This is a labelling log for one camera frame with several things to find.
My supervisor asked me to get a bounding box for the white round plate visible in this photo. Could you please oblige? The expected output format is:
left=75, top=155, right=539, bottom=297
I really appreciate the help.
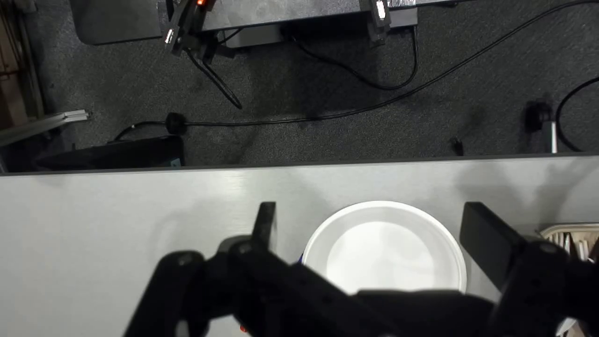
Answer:
left=301, top=200, right=468, bottom=293

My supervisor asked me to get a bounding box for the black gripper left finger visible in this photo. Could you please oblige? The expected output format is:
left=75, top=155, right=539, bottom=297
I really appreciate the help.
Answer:
left=123, top=202, right=294, bottom=337

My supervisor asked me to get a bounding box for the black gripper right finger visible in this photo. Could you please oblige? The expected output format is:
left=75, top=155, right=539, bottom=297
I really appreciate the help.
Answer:
left=459, top=202, right=599, bottom=337

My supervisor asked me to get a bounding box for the black floor cable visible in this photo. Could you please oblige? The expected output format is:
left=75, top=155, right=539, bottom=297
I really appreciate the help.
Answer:
left=110, top=0, right=599, bottom=144

